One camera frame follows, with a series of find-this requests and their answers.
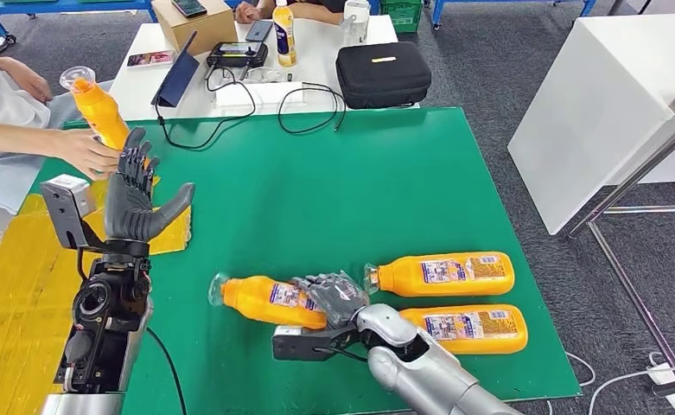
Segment person's right hand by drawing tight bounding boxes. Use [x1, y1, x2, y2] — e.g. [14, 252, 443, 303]
[53, 128, 122, 182]
[234, 1, 262, 25]

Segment person's left hand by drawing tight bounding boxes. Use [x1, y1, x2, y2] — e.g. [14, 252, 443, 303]
[5, 57, 54, 105]

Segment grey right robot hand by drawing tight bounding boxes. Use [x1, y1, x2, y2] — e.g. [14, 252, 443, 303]
[290, 271, 372, 332]

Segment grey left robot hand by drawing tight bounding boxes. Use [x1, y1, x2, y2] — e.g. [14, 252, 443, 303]
[103, 126, 196, 245]

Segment grey smartphone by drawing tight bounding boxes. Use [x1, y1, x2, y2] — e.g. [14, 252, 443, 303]
[244, 20, 274, 43]

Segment orange detergent bottle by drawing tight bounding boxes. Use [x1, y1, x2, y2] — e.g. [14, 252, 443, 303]
[364, 252, 516, 298]
[398, 304, 530, 356]
[59, 66, 135, 155]
[207, 272, 329, 332]

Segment smartphone with colourful screen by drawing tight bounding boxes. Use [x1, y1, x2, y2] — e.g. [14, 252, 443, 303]
[126, 50, 176, 68]

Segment yellow drink bottle blue label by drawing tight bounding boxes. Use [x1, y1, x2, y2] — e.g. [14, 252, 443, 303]
[272, 0, 298, 68]

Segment black handheld screen controller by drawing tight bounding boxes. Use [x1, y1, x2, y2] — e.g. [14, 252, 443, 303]
[206, 41, 270, 68]

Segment brown cardboard box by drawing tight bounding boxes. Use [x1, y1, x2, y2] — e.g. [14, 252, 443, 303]
[151, 0, 239, 57]

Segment black smartphone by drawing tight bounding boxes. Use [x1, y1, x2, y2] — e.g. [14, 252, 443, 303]
[170, 0, 208, 18]

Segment clear safety glasses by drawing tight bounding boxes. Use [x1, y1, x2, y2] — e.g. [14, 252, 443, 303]
[209, 66, 283, 84]

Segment white flat box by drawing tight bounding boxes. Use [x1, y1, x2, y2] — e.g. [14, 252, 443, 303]
[215, 81, 306, 112]

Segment white table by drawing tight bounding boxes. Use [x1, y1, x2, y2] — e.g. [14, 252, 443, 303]
[109, 15, 421, 121]
[507, 12, 675, 236]

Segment dark blue tablet case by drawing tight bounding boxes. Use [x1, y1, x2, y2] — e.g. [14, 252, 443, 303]
[150, 31, 201, 109]

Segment clear water jug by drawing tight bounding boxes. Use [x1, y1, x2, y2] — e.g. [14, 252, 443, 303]
[342, 0, 372, 47]

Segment yellow plastic sheet stack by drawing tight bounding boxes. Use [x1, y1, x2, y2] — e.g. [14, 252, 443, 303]
[0, 171, 194, 415]

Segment black zip carrying case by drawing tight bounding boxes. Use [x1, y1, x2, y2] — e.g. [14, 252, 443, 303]
[335, 41, 433, 110]

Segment green plastic crate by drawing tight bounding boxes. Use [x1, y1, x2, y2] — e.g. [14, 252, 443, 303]
[379, 0, 425, 34]

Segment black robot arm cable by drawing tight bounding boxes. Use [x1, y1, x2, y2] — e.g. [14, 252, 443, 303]
[143, 326, 188, 415]

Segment white cable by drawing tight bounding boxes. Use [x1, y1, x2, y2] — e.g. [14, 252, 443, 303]
[588, 352, 675, 415]
[565, 350, 597, 386]

